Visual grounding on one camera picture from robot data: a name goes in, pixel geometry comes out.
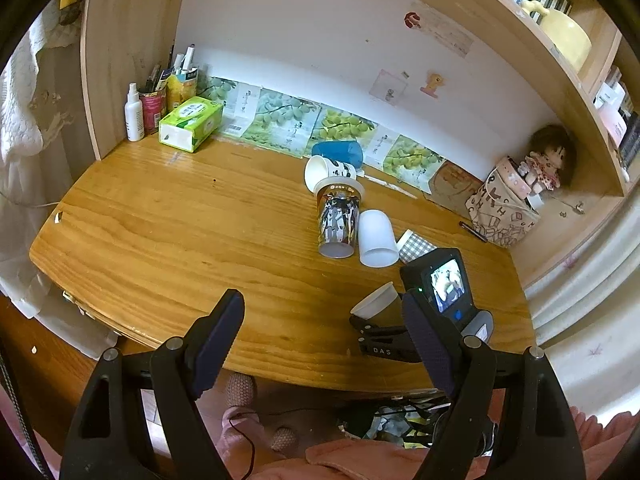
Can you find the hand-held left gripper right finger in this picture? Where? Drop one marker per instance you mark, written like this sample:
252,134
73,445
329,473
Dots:
435,350

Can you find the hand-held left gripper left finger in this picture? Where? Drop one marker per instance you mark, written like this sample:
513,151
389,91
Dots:
220,340

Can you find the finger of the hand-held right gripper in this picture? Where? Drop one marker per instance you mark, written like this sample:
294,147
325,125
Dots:
385,349
372,324

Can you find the brown paper cup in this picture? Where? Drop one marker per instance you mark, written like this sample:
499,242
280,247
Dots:
380,304

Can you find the frosted white plastic cup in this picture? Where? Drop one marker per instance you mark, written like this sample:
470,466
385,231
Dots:
377,237

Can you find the tall black white patterned cup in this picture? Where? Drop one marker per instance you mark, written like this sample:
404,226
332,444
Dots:
337,222

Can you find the white paper cup panda print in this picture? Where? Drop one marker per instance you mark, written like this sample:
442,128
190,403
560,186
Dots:
330,172

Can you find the blue plastic cup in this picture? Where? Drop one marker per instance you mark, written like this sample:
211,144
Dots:
337,152

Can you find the pink slipper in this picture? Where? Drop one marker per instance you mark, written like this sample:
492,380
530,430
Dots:
283,438
240,389

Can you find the black pen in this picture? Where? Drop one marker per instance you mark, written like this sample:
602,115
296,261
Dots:
474,232

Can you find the letter print fabric bag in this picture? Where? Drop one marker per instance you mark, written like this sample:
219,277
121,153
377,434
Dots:
500,212

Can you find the brown cardboard card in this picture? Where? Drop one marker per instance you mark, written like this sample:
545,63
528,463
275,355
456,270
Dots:
452,185

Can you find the person's pink clothing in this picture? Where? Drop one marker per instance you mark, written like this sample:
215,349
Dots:
360,460

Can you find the white stick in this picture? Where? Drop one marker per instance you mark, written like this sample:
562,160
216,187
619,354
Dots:
387,185

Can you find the grape print poster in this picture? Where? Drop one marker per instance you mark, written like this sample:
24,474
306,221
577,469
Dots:
280,117
342,122
220,91
412,157

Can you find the brown haired doll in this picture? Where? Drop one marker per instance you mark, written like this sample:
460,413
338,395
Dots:
547,160

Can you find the pink paper note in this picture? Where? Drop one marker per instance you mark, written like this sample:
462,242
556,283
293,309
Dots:
387,87

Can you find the green tissue box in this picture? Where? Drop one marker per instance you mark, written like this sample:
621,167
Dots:
192,122

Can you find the white spray bottle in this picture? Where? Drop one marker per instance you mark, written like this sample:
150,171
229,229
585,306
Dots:
134,117

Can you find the red pen holder can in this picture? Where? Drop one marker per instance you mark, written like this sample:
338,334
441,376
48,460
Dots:
152,110

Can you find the yellow green pen holder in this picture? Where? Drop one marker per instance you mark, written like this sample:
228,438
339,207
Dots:
181,90

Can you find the yellow teapot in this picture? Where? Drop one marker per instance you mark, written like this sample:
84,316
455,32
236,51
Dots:
562,30

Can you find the white lace curtain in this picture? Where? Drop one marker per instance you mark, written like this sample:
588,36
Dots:
25,125

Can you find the yellow figure wall sticker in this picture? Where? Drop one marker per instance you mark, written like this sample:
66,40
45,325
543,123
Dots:
433,84

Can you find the red wall sticker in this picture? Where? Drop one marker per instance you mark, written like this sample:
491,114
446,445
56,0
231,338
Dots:
413,20

